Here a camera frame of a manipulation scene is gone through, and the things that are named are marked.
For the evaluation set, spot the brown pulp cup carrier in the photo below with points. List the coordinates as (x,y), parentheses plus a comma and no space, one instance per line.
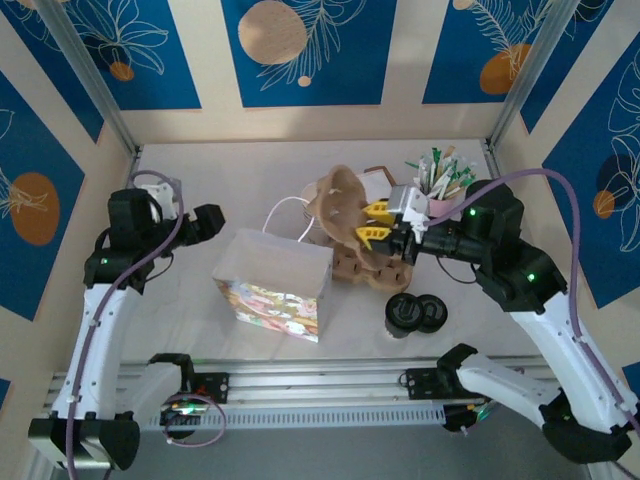
(342,205)

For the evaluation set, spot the colourful printed paper bag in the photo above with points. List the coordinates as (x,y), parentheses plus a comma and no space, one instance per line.
(270,280)

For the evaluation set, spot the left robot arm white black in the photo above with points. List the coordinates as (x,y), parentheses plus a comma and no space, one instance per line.
(100,350)

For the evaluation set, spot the white paper napkins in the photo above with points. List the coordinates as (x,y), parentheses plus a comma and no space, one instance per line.
(375,182)

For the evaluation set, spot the green white sugar stick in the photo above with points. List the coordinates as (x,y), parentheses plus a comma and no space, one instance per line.
(465,179)
(435,165)
(415,170)

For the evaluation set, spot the wooden stirrer stick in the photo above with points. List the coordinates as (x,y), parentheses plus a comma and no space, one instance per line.
(450,160)

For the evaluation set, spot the black lids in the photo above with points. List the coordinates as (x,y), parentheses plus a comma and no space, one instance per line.
(402,312)

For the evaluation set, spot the small controller board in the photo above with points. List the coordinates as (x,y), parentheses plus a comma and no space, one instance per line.
(180,411)
(470,417)

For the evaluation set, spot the aluminium frame post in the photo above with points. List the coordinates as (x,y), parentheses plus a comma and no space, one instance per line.
(85,70)
(535,70)

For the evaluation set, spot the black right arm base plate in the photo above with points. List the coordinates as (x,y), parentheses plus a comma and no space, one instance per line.
(420,384)

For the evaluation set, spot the aluminium rail beam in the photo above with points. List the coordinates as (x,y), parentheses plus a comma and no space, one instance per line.
(310,385)

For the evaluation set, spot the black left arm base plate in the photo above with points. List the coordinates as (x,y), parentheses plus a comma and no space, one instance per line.
(212,387)

